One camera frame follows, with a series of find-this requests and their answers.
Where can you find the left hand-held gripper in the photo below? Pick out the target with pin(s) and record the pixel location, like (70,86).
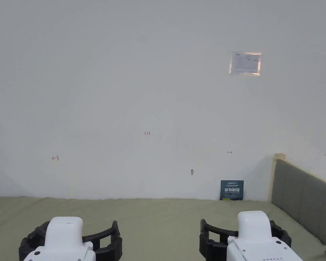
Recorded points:
(63,239)

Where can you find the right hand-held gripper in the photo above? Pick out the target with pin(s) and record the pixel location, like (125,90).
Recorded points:
(255,242)

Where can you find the dark blue sign card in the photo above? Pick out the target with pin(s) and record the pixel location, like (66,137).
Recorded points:
(232,190)

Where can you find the grey padded headboard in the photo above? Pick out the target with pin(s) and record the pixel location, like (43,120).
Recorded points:
(301,191)

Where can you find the bed with pale green sheet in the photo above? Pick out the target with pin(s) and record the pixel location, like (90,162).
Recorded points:
(157,225)

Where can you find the white paper sheet in sleeve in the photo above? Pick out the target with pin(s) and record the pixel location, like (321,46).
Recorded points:
(245,63)

